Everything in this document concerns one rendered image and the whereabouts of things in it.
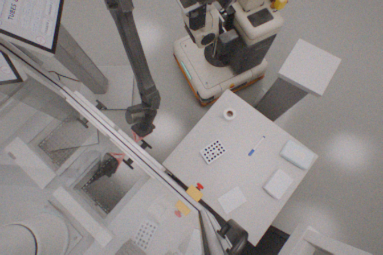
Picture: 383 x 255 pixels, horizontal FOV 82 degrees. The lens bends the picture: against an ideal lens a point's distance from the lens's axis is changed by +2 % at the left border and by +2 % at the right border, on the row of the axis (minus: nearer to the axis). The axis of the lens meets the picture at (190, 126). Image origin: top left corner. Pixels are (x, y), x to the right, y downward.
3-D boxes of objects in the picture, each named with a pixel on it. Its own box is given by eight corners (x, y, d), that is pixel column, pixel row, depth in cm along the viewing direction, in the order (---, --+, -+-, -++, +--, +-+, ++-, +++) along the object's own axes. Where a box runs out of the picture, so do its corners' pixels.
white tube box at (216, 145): (217, 139, 122) (218, 138, 118) (226, 152, 120) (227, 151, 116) (199, 152, 120) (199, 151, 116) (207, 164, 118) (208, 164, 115)
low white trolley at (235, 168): (215, 123, 203) (227, 88, 130) (271, 167, 192) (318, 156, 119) (174, 172, 192) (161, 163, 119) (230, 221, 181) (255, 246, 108)
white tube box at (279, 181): (275, 168, 117) (279, 168, 112) (289, 180, 116) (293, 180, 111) (261, 187, 115) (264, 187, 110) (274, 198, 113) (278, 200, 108)
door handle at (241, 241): (227, 214, 56) (244, 228, 38) (235, 221, 56) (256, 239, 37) (215, 230, 55) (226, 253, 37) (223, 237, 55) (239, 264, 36)
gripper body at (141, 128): (129, 128, 97) (134, 117, 93) (145, 120, 105) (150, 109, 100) (139, 138, 96) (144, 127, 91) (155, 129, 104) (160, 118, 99)
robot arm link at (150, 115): (160, 112, 93) (154, 103, 95) (146, 114, 88) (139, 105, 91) (155, 123, 97) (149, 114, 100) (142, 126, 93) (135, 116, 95)
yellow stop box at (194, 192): (192, 182, 108) (192, 182, 101) (203, 193, 107) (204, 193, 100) (186, 191, 107) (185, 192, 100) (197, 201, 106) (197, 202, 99)
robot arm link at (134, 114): (161, 97, 89) (149, 90, 94) (135, 99, 81) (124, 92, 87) (158, 123, 94) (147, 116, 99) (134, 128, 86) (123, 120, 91)
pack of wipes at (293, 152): (278, 155, 119) (281, 153, 115) (286, 140, 121) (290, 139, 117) (303, 171, 117) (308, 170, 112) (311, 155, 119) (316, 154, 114)
